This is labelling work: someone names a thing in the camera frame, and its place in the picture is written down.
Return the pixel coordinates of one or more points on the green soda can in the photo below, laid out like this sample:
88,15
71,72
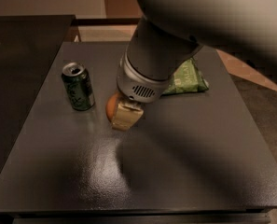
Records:
76,80

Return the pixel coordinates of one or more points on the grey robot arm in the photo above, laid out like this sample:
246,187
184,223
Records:
172,31

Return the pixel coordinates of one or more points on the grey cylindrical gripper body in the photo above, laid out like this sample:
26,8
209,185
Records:
137,86

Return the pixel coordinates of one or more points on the orange fruit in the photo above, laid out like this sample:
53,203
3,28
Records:
111,105

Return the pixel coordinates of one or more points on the green kettle chips bag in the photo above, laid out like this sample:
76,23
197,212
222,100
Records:
187,79

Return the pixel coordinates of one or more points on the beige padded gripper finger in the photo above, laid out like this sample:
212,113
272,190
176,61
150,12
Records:
126,114

